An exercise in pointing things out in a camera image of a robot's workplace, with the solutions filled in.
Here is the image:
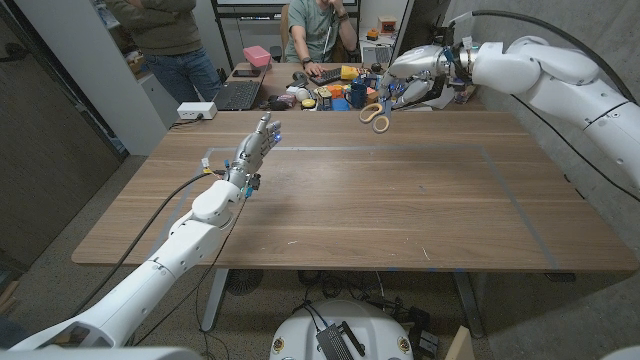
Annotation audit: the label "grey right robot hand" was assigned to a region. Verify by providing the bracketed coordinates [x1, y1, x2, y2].
[377, 43, 450, 111]

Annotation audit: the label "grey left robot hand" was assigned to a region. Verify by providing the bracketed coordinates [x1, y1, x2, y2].
[226, 111, 284, 189]

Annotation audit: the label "scissors with beige handles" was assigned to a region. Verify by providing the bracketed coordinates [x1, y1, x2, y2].
[358, 92, 394, 135]

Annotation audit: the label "black monitor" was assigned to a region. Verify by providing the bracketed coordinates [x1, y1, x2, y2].
[389, 0, 454, 61]

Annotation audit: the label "white vented box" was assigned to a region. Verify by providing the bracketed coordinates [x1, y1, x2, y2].
[359, 39, 397, 67]

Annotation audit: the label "black laptop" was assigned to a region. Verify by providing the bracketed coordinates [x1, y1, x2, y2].
[212, 62, 271, 112]

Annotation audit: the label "dark blue mug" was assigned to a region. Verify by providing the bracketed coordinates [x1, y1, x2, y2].
[348, 81, 370, 111]

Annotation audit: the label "white power socket box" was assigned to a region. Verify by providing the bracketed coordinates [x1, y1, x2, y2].
[176, 101, 219, 121]

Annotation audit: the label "black keyboard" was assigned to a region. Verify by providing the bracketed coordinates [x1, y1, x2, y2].
[308, 66, 345, 87]

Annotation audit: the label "pink box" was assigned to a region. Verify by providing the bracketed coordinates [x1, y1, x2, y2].
[242, 45, 272, 68]

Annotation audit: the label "person in green t-shirt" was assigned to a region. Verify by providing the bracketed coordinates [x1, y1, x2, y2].
[284, 0, 359, 76]

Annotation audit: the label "black round fan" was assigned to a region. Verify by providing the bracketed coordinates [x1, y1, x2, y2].
[225, 269, 265, 298]

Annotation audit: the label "person in olive sweater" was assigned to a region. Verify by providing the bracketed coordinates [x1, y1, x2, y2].
[102, 0, 224, 104]

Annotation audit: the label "white table leg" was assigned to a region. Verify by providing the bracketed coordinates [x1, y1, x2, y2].
[451, 271, 487, 340]
[201, 268, 230, 332]

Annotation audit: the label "black box on torso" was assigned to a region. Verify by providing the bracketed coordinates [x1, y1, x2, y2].
[314, 321, 367, 360]

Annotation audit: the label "white robot torso base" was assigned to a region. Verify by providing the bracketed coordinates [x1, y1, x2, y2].
[268, 298, 415, 360]

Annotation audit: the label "light wooden board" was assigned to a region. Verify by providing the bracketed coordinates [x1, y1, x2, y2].
[443, 325, 477, 360]

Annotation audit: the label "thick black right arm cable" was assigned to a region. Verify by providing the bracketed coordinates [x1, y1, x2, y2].
[447, 8, 639, 104]

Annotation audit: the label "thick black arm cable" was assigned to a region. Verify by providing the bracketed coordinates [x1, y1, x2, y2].
[68, 171, 217, 321]
[447, 8, 639, 104]

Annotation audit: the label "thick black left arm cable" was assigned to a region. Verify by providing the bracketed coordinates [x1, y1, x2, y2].
[68, 171, 217, 321]

